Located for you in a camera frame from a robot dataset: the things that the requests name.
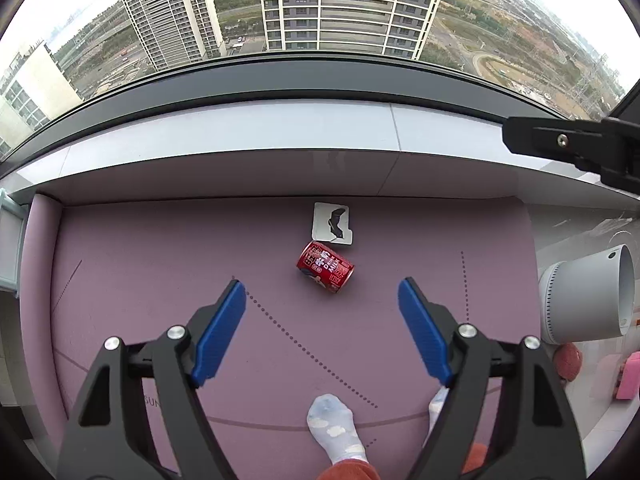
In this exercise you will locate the high-rise apartment building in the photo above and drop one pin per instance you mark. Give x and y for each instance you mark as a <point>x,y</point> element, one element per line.
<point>170,15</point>
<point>350,5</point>
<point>30,95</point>

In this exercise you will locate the white window sill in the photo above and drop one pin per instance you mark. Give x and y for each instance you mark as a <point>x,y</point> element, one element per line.
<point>250,160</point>

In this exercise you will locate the white card with black shape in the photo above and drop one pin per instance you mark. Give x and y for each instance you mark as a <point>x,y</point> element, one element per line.
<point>322,220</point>

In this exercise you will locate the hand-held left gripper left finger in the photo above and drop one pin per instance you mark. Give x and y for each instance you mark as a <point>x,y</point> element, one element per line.
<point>220,330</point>

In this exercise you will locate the grey round bin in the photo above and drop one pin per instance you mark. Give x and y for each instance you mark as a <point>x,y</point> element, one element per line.
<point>585,295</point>

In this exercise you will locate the pink plastic object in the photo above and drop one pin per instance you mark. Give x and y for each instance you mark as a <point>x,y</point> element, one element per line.
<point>629,380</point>

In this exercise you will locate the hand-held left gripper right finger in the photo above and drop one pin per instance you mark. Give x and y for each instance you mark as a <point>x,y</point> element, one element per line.
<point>425,330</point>

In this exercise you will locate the pink floor mat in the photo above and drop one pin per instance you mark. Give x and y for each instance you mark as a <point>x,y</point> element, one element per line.
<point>150,285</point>

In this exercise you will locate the pink fluffy slipper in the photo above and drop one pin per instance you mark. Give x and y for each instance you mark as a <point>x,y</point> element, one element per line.
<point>567,360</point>

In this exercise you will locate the orange pants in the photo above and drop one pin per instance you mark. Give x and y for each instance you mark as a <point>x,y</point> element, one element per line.
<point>350,471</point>

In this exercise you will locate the red drink can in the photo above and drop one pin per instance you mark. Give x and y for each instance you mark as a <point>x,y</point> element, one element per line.
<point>325,267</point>

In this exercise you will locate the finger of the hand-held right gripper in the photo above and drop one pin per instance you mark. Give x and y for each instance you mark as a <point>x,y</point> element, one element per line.
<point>550,137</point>

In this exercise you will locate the dark window frame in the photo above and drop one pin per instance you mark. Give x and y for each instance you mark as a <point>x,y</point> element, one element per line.
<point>250,82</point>

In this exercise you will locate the person's foot in white sock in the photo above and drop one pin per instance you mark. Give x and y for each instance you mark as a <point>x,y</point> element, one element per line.
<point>332,425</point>
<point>437,410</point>

